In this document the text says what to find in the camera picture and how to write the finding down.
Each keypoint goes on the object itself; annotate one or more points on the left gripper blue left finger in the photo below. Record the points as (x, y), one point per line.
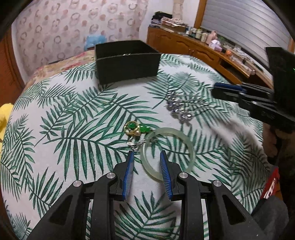
(128, 175)

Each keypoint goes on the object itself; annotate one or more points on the brown louvered wardrobe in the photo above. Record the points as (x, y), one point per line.
(11, 82)

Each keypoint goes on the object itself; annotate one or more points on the floral bed blanket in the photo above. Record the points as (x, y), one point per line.
(50, 70)

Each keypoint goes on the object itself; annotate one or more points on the blue plush toy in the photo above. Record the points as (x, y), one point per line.
(93, 40)

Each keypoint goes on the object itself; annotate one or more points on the green jade pendant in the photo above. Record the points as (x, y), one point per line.
(144, 129)

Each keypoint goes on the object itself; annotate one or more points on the pink circle pattern curtain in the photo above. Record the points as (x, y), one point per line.
(49, 31)

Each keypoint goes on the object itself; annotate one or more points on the black square jewelry box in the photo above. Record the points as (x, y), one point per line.
(125, 60)

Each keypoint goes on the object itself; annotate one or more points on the pale jade bangle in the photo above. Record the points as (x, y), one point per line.
(179, 147)

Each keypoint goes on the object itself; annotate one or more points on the stack of folded clothes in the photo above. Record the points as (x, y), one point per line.
(166, 22)

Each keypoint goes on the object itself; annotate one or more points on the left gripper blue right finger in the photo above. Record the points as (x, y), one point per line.
(168, 183)

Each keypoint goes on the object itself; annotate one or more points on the beige side curtain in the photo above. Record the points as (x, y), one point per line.
(178, 9)

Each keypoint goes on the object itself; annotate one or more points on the wooden cabinet counter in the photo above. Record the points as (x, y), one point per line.
(172, 43)

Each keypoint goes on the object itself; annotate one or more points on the person's right hand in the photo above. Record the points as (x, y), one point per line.
(275, 144)

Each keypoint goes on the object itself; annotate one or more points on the pink tissue box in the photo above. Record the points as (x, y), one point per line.
(215, 45)

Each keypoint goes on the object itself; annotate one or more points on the yellow pikachu plush toy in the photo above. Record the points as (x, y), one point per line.
(5, 111)

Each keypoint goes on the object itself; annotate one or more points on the white power strip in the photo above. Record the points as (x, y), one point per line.
(246, 59)

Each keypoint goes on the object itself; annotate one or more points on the grey window blind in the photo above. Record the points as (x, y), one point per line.
(250, 24)

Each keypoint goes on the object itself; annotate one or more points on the pink bottle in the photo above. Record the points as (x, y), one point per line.
(211, 36)

